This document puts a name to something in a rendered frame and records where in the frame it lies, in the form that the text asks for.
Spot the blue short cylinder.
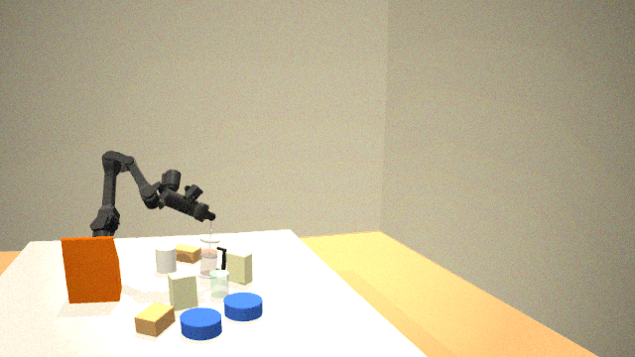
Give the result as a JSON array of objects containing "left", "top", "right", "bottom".
[
  {"left": 223, "top": 293, "right": 263, "bottom": 322},
  {"left": 180, "top": 307, "right": 222, "bottom": 341}
]

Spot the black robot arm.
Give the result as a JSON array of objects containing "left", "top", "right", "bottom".
[{"left": 89, "top": 151, "right": 203, "bottom": 237}]

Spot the grey cylinder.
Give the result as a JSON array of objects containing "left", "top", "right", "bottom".
[{"left": 155, "top": 244, "right": 177, "bottom": 274}]

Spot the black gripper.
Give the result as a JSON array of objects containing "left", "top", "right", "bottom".
[{"left": 175, "top": 194, "right": 215, "bottom": 222}]

